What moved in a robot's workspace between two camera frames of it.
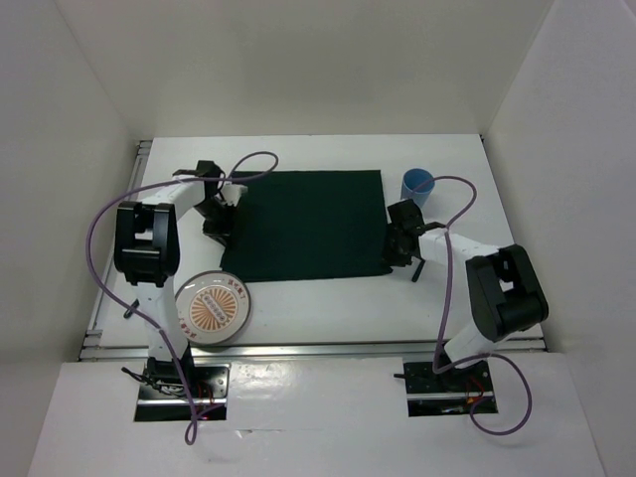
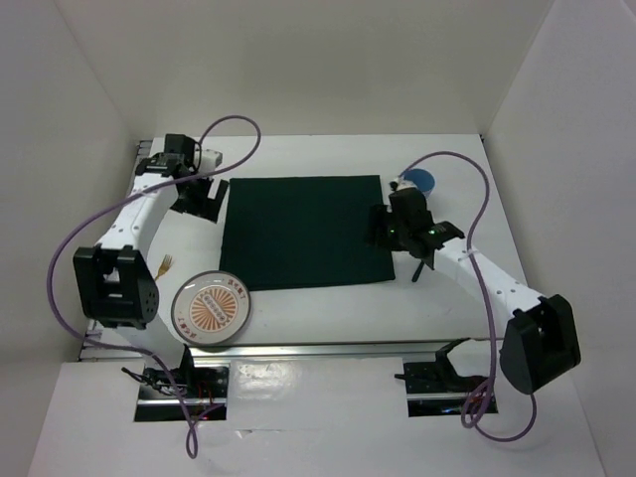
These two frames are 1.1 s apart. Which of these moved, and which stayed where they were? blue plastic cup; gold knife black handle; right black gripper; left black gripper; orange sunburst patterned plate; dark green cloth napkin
Moved: right black gripper; left black gripper
Stayed: blue plastic cup; orange sunburst patterned plate; gold knife black handle; dark green cloth napkin
